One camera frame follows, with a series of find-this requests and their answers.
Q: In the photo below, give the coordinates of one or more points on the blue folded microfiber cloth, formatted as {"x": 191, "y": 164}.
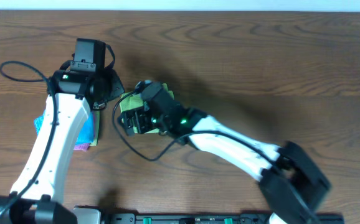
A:
{"x": 87, "y": 133}

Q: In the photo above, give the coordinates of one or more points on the purple folded microfiber cloth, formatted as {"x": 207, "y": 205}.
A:
{"x": 82, "y": 147}

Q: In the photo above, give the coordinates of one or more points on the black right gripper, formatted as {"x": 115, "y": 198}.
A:
{"x": 139, "y": 116}

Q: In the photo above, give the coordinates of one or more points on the green folded cloth in stack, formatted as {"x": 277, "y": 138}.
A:
{"x": 96, "y": 120}

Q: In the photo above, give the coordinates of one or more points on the green microfiber cloth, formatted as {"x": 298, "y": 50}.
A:
{"x": 130, "y": 101}

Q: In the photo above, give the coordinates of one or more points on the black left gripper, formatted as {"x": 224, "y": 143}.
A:
{"x": 114, "y": 84}

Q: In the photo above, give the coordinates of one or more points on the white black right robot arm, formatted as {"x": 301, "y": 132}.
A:
{"x": 292, "y": 184}

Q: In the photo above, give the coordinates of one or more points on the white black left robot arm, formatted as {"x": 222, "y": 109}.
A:
{"x": 37, "y": 194}

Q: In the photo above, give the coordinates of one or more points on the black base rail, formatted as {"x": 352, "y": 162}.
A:
{"x": 97, "y": 216}

